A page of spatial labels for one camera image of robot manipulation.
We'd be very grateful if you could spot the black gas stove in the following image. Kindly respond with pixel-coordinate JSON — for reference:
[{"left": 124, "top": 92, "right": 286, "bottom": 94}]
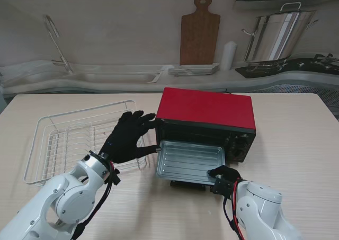
[{"left": 235, "top": 53, "right": 339, "bottom": 79}]

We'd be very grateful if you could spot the red black left arm cable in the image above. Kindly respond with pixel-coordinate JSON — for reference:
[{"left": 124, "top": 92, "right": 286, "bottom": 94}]
[{"left": 70, "top": 162, "right": 117, "bottom": 240}]

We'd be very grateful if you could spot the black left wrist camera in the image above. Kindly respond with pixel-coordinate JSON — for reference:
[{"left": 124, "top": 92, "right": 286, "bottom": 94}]
[{"left": 110, "top": 168, "right": 122, "bottom": 185}]

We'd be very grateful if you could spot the red black arm cable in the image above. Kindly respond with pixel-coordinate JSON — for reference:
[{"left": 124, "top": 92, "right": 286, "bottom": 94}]
[
  {"left": 70, "top": 162, "right": 117, "bottom": 240},
  {"left": 222, "top": 181, "right": 246, "bottom": 240}
]

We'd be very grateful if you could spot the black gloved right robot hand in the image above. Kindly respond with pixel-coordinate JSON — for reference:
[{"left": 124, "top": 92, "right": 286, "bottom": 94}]
[{"left": 207, "top": 165, "right": 243, "bottom": 182}]

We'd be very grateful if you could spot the red black toaster oven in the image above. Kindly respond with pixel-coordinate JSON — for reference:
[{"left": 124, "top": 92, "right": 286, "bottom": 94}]
[{"left": 154, "top": 87, "right": 257, "bottom": 164}]

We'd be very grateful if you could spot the white wire dish rack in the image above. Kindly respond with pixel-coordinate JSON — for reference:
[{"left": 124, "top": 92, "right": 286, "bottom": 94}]
[{"left": 23, "top": 99, "right": 149, "bottom": 186}]

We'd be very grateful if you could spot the white paper towel roll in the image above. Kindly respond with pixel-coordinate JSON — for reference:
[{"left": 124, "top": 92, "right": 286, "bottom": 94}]
[{"left": 221, "top": 41, "right": 238, "bottom": 72}]

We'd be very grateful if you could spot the stack of white plates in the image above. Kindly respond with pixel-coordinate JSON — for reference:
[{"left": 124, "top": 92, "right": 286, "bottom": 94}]
[{"left": 167, "top": 63, "right": 221, "bottom": 77}]

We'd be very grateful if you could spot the glass oven door black handle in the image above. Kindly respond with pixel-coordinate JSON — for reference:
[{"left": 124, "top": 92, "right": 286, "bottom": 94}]
[{"left": 152, "top": 171, "right": 220, "bottom": 195}]

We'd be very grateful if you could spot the red black right arm cable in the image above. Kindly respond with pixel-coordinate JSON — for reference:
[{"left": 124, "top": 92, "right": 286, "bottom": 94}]
[{"left": 222, "top": 181, "right": 246, "bottom": 240}]

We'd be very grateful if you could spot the stainless steel stock pot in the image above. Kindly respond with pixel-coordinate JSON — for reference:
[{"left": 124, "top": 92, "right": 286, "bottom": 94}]
[{"left": 240, "top": 2, "right": 319, "bottom": 63}]

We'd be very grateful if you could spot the steel kitchen sink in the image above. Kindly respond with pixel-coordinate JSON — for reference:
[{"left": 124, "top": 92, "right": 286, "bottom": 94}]
[{"left": 60, "top": 72, "right": 162, "bottom": 85}]

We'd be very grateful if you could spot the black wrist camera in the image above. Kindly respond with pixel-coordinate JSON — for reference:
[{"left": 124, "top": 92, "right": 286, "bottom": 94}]
[
  {"left": 110, "top": 168, "right": 122, "bottom": 185},
  {"left": 210, "top": 178, "right": 234, "bottom": 199}
]

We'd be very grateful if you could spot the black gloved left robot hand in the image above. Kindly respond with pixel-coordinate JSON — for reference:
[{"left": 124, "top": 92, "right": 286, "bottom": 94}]
[{"left": 100, "top": 110, "right": 163, "bottom": 164}]

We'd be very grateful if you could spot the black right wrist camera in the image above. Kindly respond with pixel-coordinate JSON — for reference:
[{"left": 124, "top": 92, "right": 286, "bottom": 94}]
[{"left": 210, "top": 178, "right": 234, "bottom": 199}]

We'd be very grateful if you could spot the brown wooden cutting board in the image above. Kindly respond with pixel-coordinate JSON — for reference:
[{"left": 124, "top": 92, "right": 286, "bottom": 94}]
[{"left": 179, "top": 0, "right": 221, "bottom": 66}]

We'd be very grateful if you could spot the ribbed metal baking tray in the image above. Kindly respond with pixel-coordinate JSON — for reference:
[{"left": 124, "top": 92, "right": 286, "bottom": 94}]
[{"left": 155, "top": 140, "right": 228, "bottom": 186}]

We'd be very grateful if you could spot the chrome kitchen faucet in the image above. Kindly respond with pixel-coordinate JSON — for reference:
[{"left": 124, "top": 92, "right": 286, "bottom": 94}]
[{"left": 43, "top": 14, "right": 74, "bottom": 75}]

